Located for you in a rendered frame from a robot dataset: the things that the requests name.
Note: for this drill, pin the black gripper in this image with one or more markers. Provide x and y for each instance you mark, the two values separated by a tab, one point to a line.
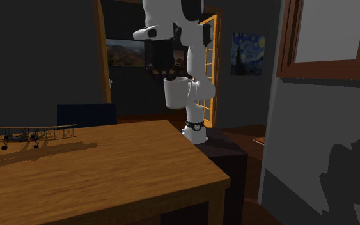
159	51

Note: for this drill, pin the white mug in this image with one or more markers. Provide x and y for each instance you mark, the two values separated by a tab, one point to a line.
176	93

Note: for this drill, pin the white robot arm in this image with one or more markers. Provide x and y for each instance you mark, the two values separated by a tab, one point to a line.
195	90

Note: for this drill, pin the orange glazed door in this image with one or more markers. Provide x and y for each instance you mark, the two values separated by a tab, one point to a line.
211	49

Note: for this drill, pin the dark robot stand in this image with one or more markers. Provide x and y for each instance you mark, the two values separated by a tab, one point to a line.
229	155

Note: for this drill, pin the wooden table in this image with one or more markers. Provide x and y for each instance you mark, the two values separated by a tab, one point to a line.
120	174

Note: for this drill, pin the model biplane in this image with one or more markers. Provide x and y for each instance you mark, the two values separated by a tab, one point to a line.
20	136

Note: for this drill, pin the brown framed window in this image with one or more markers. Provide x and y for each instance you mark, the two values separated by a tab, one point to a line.
329	37

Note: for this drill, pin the landscape wall picture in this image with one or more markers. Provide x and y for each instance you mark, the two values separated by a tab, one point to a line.
125	53

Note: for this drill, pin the brown wooden door frame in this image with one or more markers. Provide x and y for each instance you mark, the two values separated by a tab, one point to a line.
102	53

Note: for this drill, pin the starry night wall picture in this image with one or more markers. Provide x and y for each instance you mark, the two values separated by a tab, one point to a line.
247	54

